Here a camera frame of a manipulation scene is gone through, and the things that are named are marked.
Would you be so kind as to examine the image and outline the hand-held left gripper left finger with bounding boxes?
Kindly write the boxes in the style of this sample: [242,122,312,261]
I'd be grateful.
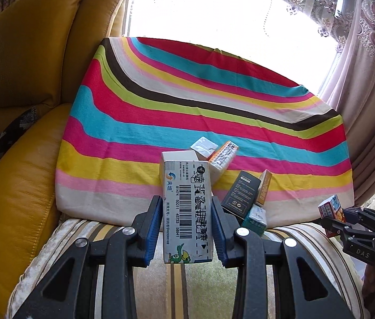
[13,195,164,319]

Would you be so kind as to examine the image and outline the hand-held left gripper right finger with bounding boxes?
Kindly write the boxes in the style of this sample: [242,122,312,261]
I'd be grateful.
[211,197,357,319]

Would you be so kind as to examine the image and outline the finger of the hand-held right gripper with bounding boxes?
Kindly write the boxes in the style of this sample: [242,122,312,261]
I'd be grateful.
[320,217,375,240]
[342,207,375,229]

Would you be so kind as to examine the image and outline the red and blue box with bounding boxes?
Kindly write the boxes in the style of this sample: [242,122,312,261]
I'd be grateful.
[318,194,347,238]

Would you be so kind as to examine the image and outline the teal green box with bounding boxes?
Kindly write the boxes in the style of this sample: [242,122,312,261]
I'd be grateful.
[241,204,268,238]

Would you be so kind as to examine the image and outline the cream box with barcode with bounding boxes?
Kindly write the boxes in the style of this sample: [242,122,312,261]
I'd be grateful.
[161,150,214,265]

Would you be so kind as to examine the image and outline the black box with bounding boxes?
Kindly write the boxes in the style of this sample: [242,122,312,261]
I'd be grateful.
[221,170,262,220]

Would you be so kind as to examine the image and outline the tan and orange box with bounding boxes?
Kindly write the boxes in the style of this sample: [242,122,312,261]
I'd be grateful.
[254,169,272,207]

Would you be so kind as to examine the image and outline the orange tissue pack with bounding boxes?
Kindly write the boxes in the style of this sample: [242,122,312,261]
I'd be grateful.
[207,140,240,184]

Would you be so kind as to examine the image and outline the small white sachet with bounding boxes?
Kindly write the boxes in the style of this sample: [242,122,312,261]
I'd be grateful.
[190,136,221,162]

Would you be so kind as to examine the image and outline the striped plush seat cushion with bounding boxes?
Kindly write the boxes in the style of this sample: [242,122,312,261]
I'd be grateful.
[10,217,365,319]

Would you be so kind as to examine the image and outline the colourful striped cloth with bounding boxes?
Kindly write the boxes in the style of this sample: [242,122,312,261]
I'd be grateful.
[54,36,356,231]

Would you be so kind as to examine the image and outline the mauve drape curtain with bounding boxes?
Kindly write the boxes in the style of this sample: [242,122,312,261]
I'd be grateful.
[320,0,375,213]

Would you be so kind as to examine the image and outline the yellow leather sofa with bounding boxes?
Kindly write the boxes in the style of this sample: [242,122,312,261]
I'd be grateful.
[0,0,135,319]

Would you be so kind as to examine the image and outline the floral lace sheer curtain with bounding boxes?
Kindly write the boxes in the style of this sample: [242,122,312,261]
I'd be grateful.
[204,0,375,50]

